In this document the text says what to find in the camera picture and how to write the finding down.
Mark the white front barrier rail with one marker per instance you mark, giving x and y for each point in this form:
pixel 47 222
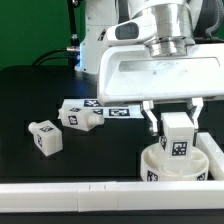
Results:
pixel 111 196

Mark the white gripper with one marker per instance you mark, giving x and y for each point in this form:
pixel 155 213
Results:
pixel 142 65

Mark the white right barrier rail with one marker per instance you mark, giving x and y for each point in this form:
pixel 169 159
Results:
pixel 207 144

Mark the black pole with connector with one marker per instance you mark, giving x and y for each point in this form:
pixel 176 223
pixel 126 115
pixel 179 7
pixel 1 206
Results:
pixel 73 50

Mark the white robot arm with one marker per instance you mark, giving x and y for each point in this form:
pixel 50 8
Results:
pixel 170 15

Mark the white barrier rail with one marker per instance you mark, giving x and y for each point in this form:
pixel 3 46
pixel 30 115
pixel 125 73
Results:
pixel 111 196
pixel 207 144

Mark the white round stool seat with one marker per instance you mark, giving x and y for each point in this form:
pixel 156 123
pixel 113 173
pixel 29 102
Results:
pixel 153 168

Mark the paper sheet with markers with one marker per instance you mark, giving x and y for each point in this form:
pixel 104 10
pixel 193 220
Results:
pixel 109 112

